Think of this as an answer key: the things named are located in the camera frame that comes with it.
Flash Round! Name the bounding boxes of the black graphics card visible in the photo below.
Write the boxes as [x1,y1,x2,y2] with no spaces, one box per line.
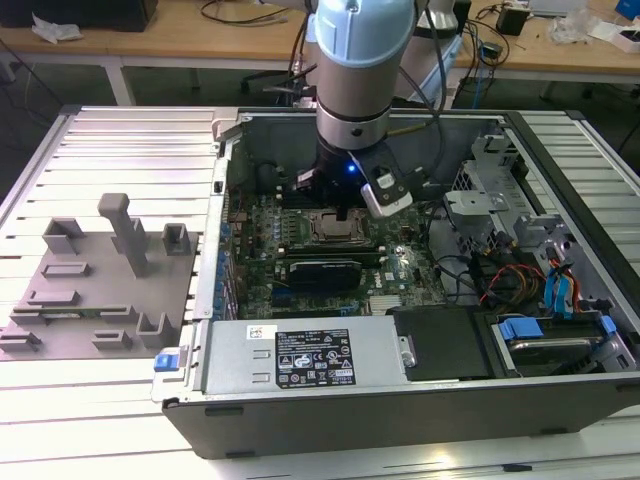
[287,257,365,292]

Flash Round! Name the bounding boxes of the green motherboard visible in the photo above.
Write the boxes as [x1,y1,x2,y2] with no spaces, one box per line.
[222,187,449,321]

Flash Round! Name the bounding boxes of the white crumpled plastic bag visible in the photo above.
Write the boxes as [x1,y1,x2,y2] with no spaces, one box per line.
[30,12,85,44]

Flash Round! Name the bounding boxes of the silver power supply unit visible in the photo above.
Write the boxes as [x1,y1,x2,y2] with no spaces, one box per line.
[202,319,409,395]

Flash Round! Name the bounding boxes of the small black box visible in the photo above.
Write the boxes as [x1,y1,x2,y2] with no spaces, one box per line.
[494,5,530,37]

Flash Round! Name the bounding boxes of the silver metal disk bay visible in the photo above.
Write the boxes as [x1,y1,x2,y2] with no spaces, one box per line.
[442,189,507,255]

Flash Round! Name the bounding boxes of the large black box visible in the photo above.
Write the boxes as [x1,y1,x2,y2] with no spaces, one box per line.
[0,0,160,32]

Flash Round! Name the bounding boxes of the white cardboard box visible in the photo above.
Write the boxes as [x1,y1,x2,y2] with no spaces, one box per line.
[615,28,640,54]

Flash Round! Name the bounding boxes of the pale grey case handle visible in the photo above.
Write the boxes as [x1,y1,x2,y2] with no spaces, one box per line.
[210,115,242,144]

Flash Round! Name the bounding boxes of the clear plastic bags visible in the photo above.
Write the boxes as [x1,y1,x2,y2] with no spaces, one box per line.
[547,8,601,47]

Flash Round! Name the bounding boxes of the tall black box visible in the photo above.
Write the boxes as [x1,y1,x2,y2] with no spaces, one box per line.
[452,0,474,34]

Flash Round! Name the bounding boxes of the CPU socket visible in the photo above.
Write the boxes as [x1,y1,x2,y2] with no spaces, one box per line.
[307,208,372,247]

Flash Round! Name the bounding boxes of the red yellow wire bundle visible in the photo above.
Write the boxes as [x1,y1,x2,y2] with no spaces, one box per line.
[478,263,547,307]

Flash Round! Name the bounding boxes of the grey parts rack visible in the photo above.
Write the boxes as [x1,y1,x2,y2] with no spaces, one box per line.
[0,192,202,362]

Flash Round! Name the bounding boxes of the hard disk blue carrier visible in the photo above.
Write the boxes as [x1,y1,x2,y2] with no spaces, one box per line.
[492,313,617,380]

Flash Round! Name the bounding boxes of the wooden desk white legs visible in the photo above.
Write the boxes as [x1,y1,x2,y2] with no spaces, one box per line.
[0,0,640,107]

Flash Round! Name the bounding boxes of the black plastic drive cover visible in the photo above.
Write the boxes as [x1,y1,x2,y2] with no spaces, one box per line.
[387,305,494,385]

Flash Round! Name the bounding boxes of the open black PC case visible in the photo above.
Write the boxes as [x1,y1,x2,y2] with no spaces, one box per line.
[149,107,640,460]

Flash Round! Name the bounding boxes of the silver chipset heatsink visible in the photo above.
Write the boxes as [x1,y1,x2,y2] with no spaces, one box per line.
[368,294,404,317]

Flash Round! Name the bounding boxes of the green RAM stick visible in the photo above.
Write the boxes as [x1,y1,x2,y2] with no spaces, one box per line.
[34,307,109,320]

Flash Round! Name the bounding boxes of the silver CPU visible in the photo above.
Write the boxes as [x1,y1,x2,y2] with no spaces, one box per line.
[322,215,357,239]

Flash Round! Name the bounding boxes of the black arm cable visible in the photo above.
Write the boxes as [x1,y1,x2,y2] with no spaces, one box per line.
[419,0,451,176]

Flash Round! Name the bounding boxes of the blue flat wire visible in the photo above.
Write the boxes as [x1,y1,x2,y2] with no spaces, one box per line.
[543,267,565,317]
[560,274,582,320]

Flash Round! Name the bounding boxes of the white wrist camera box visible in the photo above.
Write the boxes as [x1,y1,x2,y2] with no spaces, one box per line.
[349,149,415,219]

